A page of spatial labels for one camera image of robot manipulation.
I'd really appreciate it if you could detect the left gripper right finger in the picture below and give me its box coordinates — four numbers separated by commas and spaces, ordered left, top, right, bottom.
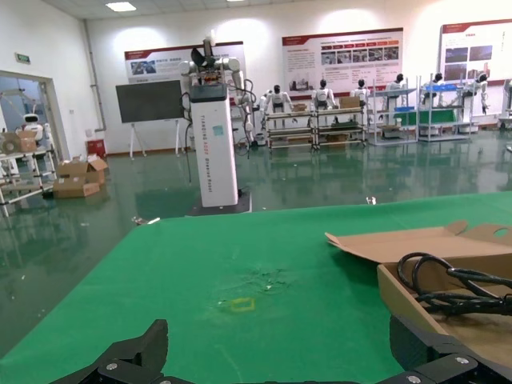
383, 314, 512, 384

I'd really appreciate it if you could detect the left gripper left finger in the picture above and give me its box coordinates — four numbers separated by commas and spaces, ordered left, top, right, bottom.
47, 318, 170, 384

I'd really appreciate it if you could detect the black power cable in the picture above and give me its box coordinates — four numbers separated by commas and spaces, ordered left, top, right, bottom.
397, 251, 512, 319

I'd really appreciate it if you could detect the cardboard box with oval slot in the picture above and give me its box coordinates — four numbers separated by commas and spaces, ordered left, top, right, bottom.
324, 219, 512, 365

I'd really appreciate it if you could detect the flat cardboard box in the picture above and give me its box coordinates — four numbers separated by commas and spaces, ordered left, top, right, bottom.
51, 181, 101, 200

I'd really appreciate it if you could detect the open cardboard box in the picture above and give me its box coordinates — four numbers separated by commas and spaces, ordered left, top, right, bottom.
55, 157, 110, 187

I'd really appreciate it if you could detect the cardboard box on rack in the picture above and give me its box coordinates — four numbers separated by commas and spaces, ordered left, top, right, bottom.
0, 130, 39, 154

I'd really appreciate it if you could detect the green table cloth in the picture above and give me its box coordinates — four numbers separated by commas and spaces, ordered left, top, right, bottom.
0, 190, 512, 384

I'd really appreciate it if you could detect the white pipe rack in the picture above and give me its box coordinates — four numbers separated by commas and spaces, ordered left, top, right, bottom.
0, 139, 58, 217

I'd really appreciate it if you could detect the red floor cabinet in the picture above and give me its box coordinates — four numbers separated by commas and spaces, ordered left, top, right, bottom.
86, 138, 108, 160

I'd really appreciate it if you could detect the tall metal shelf rack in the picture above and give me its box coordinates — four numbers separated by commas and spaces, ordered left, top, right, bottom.
367, 75, 421, 146

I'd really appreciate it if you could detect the shelf rack with green panel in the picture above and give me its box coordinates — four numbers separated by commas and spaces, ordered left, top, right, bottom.
415, 74, 479, 143

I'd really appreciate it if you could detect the low roller rack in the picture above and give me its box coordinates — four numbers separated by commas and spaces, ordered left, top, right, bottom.
263, 107, 317, 150
314, 106, 367, 148

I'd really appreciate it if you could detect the display screen on stand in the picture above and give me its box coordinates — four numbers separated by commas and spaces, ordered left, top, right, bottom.
114, 78, 186, 158

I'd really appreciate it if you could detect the small white service robot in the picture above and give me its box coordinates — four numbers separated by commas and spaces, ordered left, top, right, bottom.
14, 113, 52, 147

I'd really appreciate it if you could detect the white humanoid robot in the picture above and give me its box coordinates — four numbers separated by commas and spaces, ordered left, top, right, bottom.
423, 71, 450, 102
383, 73, 410, 117
258, 84, 294, 121
350, 78, 373, 108
311, 78, 341, 111
463, 71, 491, 117

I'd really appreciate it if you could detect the grey wall pipe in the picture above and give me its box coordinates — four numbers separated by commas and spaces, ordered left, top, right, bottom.
82, 18, 108, 131

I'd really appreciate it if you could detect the wall poster with photos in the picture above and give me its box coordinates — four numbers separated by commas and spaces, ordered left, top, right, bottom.
438, 18, 512, 84

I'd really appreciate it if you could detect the large red white wall poster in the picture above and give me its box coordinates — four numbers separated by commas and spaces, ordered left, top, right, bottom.
282, 26, 404, 98

